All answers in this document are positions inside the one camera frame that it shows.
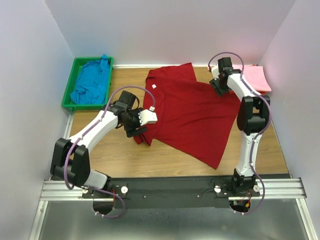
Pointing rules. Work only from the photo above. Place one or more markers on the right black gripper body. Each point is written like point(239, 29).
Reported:
point(216, 86)

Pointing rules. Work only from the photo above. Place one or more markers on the green plastic bin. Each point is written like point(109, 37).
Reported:
point(77, 65)

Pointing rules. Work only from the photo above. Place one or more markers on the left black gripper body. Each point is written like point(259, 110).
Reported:
point(136, 131)

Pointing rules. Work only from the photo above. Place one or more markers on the red t-shirt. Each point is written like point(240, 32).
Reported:
point(191, 117)

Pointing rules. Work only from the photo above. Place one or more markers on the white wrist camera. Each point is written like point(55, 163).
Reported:
point(215, 70)
point(147, 116)

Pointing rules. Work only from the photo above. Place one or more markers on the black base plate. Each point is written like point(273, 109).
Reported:
point(178, 192)

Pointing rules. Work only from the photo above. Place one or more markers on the blue t-shirt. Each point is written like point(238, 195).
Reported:
point(92, 82)

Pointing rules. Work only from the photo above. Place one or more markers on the orange folded t-shirt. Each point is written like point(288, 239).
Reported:
point(262, 93)

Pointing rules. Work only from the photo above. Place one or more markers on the aluminium frame rail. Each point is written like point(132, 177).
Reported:
point(64, 214)

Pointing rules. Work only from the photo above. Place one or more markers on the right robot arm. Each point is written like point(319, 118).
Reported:
point(253, 119)

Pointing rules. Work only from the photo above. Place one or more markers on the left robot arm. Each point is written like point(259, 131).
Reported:
point(71, 156)

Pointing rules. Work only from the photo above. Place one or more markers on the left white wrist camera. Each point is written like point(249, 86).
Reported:
point(147, 116)

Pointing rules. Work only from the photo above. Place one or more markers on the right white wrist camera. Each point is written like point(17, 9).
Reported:
point(215, 70)

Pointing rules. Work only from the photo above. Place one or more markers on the pink folded t-shirt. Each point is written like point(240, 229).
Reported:
point(255, 76)

